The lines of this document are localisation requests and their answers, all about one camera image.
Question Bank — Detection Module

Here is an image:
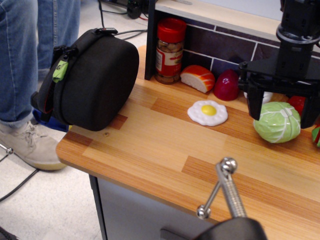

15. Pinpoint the toy green cabbage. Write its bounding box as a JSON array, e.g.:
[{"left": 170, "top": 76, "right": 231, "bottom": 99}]
[{"left": 253, "top": 102, "right": 301, "bottom": 144}]

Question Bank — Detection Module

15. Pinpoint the black device on floor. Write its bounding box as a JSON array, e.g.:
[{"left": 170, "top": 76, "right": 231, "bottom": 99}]
[{"left": 127, "top": 0, "right": 149, "bottom": 19}]

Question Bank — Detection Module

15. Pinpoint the toy fried egg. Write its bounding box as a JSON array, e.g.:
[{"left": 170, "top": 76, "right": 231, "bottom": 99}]
[{"left": 187, "top": 100, "right": 228, "bottom": 127}]

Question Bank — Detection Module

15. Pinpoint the toy orange bread slice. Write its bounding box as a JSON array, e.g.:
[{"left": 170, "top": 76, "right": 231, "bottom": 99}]
[{"left": 180, "top": 65, "right": 216, "bottom": 93}]

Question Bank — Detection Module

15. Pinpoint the black clamp body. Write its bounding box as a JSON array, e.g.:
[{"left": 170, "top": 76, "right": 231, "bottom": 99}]
[{"left": 194, "top": 217, "right": 268, "bottom": 240}]

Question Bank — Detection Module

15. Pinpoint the beige sneaker shoe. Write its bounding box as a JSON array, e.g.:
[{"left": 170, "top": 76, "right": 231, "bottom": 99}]
[{"left": 0, "top": 121, "right": 66, "bottom": 171}]

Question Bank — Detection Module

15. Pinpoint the toy red pepper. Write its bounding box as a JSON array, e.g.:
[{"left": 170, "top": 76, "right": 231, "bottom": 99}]
[{"left": 287, "top": 95, "right": 306, "bottom": 116}]

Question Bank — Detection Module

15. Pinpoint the green zipper pull tab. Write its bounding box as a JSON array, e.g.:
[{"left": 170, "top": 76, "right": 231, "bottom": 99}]
[{"left": 52, "top": 60, "right": 69, "bottom": 83}]

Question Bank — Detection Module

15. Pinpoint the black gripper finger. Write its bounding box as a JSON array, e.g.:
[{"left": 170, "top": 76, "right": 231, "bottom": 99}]
[
  {"left": 247, "top": 81, "right": 265, "bottom": 121},
  {"left": 300, "top": 86, "right": 320, "bottom": 129}
]

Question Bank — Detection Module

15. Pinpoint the grey cabinet under table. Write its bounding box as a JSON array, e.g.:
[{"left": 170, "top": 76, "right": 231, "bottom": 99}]
[{"left": 89, "top": 175, "right": 214, "bottom": 240}]

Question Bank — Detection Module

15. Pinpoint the black zipper case bag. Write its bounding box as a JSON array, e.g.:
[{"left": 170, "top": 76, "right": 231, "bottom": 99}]
[{"left": 31, "top": 28, "right": 139, "bottom": 131}]

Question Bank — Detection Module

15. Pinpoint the person blue jeans leg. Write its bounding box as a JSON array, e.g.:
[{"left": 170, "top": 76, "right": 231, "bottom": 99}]
[{"left": 0, "top": 0, "right": 81, "bottom": 129}]

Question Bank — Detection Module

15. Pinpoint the toy white mushroom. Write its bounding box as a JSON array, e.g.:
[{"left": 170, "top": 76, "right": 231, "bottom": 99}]
[{"left": 243, "top": 91, "right": 273, "bottom": 105}]

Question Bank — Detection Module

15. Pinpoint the small metal ball rod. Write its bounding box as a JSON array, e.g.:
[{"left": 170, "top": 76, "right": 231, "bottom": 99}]
[{"left": 0, "top": 144, "right": 14, "bottom": 155}]

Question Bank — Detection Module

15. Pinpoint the blue object under bag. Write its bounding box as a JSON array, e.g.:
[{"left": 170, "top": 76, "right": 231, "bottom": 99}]
[{"left": 32, "top": 109, "right": 70, "bottom": 133}]

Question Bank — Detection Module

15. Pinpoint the red lid spice jar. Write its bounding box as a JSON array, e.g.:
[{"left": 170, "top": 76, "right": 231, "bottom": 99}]
[{"left": 155, "top": 17, "right": 187, "bottom": 85}]

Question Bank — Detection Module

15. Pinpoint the black floor cable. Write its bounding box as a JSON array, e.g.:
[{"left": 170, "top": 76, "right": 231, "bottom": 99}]
[{"left": 0, "top": 154, "right": 40, "bottom": 203}]

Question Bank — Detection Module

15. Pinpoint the toy red green vegetable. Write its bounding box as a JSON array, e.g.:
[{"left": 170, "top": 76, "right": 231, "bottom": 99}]
[{"left": 311, "top": 125, "right": 320, "bottom": 148}]

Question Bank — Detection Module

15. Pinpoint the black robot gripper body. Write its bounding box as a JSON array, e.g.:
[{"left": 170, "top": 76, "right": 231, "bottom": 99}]
[{"left": 238, "top": 59, "right": 320, "bottom": 98}]

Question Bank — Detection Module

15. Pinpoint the metal clamp screw handle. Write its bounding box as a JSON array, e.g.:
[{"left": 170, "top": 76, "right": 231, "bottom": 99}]
[{"left": 196, "top": 157, "right": 247, "bottom": 220}]

